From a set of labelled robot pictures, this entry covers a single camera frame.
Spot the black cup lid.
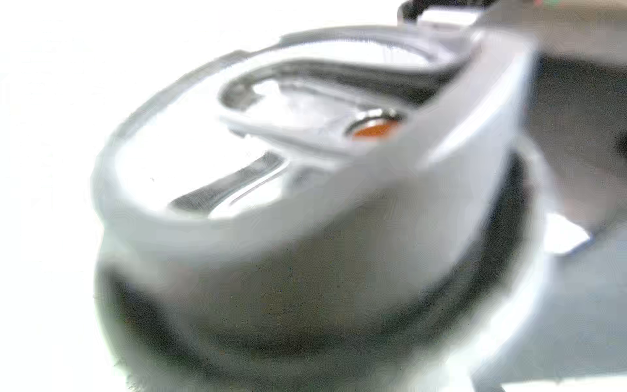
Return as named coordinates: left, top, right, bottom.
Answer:
left=91, top=25, right=551, bottom=391

